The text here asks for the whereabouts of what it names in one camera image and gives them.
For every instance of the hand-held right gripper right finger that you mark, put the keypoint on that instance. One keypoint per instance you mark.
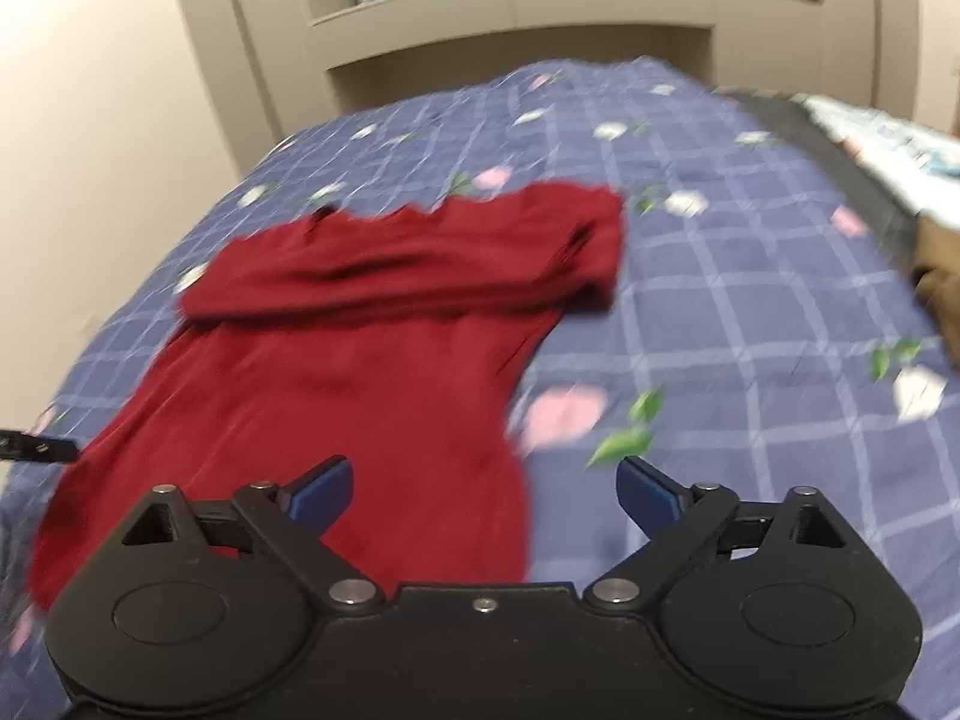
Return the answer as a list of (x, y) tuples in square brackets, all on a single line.
[(643, 493)]

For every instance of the beige built-in cabinet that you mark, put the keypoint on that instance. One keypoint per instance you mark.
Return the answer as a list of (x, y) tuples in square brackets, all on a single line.
[(525, 15)]

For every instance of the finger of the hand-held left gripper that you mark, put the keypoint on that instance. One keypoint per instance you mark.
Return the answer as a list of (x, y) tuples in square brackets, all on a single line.
[(37, 447)]

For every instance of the brown cloth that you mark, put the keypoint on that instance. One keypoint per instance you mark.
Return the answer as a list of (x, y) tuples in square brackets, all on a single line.
[(937, 277)]

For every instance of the blue checked floral blanket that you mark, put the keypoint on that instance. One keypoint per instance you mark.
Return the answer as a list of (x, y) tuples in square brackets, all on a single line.
[(750, 315)]

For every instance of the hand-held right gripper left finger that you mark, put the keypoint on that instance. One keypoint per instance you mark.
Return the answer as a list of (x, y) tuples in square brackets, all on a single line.
[(324, 493)]

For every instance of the pale patterned cloth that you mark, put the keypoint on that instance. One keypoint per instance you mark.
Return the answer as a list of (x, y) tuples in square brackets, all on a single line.
[(892, 146)]

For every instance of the dark red shirt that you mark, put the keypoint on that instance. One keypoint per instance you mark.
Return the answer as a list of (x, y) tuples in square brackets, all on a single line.
[(337, 360)]

